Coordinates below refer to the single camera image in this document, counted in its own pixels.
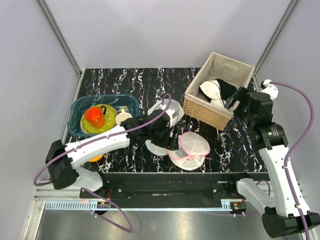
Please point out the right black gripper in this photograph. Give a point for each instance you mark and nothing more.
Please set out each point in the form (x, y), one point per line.
(241, 92)

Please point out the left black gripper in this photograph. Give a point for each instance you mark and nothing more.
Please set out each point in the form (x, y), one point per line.
(170, 143)

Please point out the white bra with black straps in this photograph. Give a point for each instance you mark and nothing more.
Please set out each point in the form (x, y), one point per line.
(210, 89)

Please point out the pink-trimmed mesh laundry bag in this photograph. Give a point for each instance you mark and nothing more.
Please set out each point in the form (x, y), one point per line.
(191, 153)

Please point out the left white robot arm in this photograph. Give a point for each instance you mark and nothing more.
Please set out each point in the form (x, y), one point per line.
(64, 161)

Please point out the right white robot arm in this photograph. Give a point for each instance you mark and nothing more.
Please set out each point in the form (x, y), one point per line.
(286, 213)

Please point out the grey-trimmed mesh laundry bag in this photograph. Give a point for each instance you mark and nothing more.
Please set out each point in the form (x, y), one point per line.
(165, 110)

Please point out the wicker basket with liner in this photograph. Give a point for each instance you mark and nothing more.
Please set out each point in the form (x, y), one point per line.
(203, 99)

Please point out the cream mug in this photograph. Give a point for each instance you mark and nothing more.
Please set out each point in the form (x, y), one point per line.
(121, 117)

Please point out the teal plastic tub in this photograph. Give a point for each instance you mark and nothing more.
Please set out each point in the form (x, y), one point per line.
(120, 102)

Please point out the yellow-green plate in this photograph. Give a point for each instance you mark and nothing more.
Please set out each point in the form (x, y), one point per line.
(110, 121)

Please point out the orange mug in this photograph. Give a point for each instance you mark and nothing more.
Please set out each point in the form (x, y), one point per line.
(96, 116)

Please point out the orange bowl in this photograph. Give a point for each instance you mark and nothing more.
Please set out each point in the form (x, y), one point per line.
(96, 159)

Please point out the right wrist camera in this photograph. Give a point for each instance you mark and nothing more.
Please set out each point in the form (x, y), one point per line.
(268, 88)

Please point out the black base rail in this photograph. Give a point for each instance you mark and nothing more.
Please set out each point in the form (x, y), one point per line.
(156, 190)

